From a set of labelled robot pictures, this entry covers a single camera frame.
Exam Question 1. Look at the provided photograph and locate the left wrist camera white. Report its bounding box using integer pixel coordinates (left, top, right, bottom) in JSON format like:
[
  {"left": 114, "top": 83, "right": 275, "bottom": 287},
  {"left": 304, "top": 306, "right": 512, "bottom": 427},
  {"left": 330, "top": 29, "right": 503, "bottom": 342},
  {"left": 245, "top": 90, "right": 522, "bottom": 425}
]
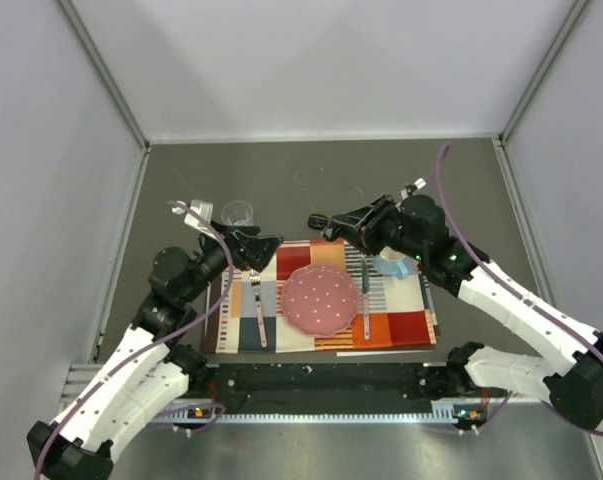
[{"left": 169, "top": 199, "right": 213, "bottom": 233}]

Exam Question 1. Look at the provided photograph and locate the knife with pink handle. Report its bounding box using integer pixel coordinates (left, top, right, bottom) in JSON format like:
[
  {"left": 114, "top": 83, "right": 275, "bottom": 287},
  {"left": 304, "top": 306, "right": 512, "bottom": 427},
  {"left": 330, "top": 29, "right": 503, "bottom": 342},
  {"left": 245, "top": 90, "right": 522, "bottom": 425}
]
[{"left": 361, "top": 256, "right": 371, "bottom": 340}]

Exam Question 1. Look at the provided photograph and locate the fork with pink handle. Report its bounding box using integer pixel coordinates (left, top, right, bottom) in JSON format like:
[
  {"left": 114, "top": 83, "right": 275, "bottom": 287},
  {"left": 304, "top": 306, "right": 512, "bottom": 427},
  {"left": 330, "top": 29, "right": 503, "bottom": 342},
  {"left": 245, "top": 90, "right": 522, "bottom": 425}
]
[{"left": 249, "top": 270, "right": 268, "bottom": 348}]

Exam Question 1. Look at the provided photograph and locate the black earbud charging case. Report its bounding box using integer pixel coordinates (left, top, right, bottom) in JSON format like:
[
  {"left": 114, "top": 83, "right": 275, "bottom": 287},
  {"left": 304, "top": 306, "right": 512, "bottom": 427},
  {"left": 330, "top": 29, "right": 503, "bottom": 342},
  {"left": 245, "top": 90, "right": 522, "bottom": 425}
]
[{"left": 307, "top": 213, "right": 329, "bottom": 231}]

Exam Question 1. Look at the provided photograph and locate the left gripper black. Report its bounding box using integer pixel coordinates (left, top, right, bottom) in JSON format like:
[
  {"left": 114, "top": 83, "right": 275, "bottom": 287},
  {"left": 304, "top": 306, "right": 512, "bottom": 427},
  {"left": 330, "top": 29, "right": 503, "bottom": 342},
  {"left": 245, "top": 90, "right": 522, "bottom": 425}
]
[{"left": 182, "top": 219, "right": 284, "bottom": 303}]

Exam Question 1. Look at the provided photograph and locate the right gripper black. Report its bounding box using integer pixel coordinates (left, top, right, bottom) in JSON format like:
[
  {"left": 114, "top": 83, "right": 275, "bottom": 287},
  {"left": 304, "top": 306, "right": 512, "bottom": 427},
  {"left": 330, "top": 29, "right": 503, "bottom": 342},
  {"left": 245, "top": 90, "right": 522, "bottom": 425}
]
[{"left": 332, "top": 195, "right": 426, "bottom": 262}]

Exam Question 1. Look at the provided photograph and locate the white blue mug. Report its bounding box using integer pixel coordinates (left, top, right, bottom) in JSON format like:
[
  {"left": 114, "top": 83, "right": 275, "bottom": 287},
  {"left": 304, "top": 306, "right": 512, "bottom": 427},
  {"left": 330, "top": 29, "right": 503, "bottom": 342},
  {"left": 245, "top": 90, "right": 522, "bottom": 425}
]
[{"left": 372, "top": 247, "right": 411, "bottom": 280}]

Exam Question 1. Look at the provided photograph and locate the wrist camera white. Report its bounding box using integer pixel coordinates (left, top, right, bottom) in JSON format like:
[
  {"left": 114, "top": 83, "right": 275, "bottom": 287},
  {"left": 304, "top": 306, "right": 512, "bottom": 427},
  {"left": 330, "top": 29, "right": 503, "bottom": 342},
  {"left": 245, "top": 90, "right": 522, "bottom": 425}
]
[
  {"left": 400, "top": 178, "right": 427, "bottom": 200},
  {"left": 169, "top": 199, "right": 213, "bottom": 233}
]

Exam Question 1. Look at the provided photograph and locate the pink dotted plate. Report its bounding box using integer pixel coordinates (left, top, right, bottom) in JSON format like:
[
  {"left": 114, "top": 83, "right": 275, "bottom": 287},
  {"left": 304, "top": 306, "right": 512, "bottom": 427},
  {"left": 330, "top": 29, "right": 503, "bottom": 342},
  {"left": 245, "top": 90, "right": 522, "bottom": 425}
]
[{"left": 280, "top": 264, "right": 359, "bottom": 338}]

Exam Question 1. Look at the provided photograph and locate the aluminium frame profile front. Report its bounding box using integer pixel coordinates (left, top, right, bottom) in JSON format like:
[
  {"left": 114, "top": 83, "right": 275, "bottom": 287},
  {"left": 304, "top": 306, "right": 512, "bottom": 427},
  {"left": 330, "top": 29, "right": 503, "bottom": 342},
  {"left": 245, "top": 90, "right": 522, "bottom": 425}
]
[{"left": 55, "top": 362, "right": 603, "bottom": 426}]

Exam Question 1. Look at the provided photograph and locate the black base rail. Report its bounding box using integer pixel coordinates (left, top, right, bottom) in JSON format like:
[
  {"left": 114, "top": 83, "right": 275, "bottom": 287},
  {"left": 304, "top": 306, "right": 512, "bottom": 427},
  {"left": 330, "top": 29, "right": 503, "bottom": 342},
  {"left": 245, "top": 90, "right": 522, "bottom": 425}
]
[{"left": 187, "top": 363, "right": 482, "bottom": 415}]

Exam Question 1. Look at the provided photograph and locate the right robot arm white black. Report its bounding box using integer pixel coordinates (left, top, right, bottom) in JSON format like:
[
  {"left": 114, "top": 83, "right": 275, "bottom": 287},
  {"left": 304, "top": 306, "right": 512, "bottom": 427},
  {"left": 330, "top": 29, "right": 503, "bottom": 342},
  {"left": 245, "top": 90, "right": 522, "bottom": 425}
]
[{"left": 322, "top": 195, "right": 603, "bottom": 432}]

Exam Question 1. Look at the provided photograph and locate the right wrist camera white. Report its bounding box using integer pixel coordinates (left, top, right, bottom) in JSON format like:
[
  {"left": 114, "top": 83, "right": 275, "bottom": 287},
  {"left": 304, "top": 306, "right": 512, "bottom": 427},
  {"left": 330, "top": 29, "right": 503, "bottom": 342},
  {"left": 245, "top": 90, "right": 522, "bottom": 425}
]
[{"left": 400, "top": 178, "right": 427, "bottom": 200}]

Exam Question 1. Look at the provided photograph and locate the clear plastic cup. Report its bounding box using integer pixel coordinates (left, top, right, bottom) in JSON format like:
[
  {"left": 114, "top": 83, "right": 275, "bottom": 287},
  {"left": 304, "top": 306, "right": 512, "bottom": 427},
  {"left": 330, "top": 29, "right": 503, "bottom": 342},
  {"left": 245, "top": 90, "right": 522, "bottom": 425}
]
[{"left": 220, "top": 200, "right": 254, "bottom": 226}]

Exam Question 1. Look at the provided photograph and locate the colourful patchwork placemat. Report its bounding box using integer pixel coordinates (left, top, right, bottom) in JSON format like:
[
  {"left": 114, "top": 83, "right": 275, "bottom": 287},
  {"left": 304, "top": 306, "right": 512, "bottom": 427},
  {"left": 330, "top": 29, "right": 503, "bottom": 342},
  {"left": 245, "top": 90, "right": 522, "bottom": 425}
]
[{"left": 201, "top": 239, "right": 438, "bottom": 354}]

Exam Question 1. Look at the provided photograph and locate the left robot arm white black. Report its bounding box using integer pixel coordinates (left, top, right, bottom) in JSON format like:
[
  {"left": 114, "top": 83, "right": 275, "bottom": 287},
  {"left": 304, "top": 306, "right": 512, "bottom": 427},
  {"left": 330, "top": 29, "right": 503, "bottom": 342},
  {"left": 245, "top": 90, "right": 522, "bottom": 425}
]
[{"left": 27, "top": 224, "right": 283, "bottom": 479}]

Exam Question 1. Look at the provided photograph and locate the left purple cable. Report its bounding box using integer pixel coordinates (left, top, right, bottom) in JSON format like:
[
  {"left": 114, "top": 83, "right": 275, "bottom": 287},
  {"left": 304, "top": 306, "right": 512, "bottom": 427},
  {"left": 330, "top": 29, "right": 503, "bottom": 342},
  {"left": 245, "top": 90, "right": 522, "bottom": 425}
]
[{"left": 33, "top": 199, "right": 235, "bottom": 480}]

